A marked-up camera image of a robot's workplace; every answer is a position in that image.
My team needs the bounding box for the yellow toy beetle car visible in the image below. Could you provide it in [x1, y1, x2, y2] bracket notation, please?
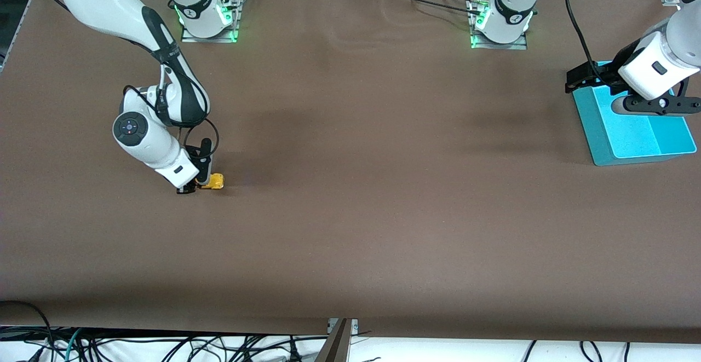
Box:
[197, 173, 226, 191]

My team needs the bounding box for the teal plastic tray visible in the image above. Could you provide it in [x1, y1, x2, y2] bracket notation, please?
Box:
[572, 61, 698, 166]

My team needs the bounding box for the brown table cover sheet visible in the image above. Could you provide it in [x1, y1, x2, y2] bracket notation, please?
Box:
[0, 0, 701, 346]

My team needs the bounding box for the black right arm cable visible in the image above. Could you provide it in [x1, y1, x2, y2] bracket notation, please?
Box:
[22, 0, 220, 160]

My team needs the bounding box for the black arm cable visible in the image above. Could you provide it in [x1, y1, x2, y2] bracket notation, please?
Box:
[563, 0, 597, 72]
[22, 0, 220, 160]

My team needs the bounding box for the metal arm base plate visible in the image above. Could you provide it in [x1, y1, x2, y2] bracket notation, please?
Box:
[470, 0, 528, 50]
[181, 0, 240, 44]

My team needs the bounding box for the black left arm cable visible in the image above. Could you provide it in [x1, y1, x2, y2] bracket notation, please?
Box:
[563, 0, 597, 72]

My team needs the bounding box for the long black base cable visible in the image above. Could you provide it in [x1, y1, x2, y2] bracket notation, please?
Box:
[378, 0, 482, 16]

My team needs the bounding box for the silver table edge bracket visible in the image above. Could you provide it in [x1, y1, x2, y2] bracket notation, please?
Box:
[327, 318, 359, 334]

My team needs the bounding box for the black looped floor cable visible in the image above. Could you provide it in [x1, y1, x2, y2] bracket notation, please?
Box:
[0, 300, 54, 352]

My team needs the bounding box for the dark metal post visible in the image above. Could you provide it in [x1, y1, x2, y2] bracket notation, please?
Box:
[315, 318, 352, 362]

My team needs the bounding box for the teal floor cable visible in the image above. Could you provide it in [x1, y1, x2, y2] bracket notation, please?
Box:
[65, 328, 84, 362]

